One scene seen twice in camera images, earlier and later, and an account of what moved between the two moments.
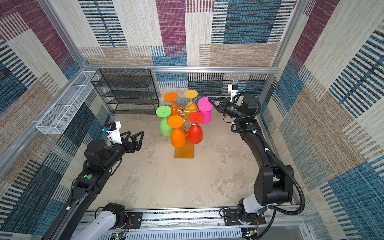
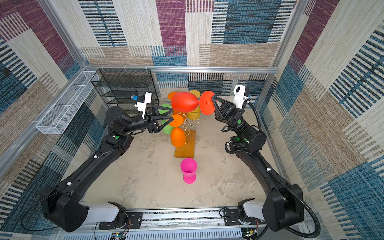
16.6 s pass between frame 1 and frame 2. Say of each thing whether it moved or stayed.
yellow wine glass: moved
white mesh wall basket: stayed
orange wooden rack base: stayed
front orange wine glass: stayed
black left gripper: moved
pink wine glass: moved
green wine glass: stayed
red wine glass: moved
